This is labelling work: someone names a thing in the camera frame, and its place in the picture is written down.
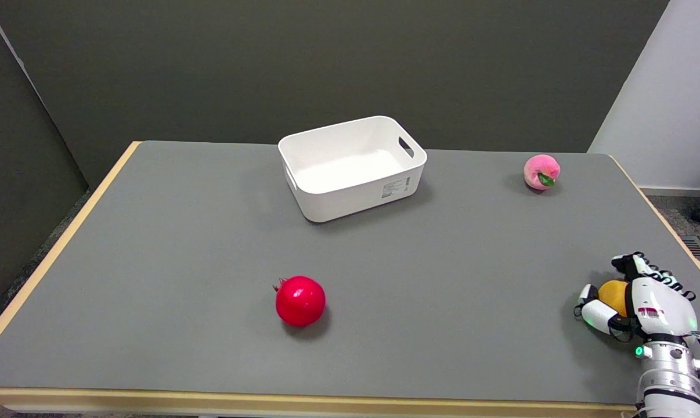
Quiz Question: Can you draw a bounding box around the red toy pomegranate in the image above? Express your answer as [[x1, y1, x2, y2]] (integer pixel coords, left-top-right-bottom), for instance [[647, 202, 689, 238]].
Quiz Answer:
[[273, 276, 327, 327]]

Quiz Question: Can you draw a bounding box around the pink plush peach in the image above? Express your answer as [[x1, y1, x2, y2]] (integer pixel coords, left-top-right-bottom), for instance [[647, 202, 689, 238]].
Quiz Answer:
[[523, 154, 561, 191]]

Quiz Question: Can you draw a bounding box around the white plastic storage bin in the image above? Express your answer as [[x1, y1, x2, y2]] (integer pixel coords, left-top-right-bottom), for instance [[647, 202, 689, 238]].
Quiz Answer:
[[278, 116, 428, 224]]

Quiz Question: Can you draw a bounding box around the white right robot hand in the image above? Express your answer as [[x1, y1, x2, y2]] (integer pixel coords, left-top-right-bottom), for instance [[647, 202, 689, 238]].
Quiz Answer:
[[574, 251, 700, 365]]

